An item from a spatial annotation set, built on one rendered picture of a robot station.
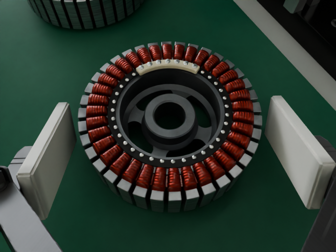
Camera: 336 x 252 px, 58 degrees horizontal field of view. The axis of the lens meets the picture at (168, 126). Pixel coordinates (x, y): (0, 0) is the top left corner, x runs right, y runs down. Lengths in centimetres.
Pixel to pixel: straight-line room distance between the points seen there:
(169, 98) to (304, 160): 9
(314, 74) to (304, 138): 11
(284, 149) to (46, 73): 18
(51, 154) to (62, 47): 13
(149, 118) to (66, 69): 10
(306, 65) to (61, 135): 20
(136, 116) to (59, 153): 6
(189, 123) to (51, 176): 8
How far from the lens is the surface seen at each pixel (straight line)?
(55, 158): 17
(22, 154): 18
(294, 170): 18
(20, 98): 25
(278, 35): 29
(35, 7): 29
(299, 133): 17
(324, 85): 27
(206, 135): 20
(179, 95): 20
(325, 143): 18
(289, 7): 28
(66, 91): 24
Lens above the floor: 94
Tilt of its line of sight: 62 degrees down
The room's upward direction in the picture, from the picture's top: 1 degrees clockwise
